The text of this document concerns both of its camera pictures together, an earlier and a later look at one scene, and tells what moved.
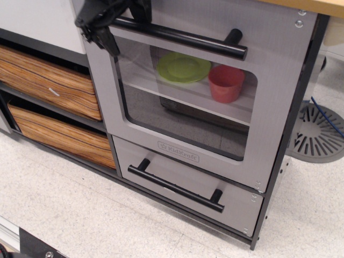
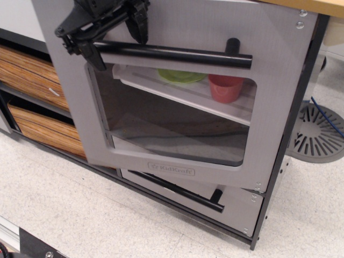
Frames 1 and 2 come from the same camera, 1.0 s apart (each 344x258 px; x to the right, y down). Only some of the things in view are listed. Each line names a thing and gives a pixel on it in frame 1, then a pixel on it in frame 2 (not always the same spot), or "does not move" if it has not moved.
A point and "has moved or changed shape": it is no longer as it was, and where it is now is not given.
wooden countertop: (331, 8) does not move
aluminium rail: (9, 234) does not move
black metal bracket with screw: (31, 246) does not move
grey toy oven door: (229, 117) has moved or changed shape
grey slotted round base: (314, 138) does not move
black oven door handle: (231, 47) to (231, 58)
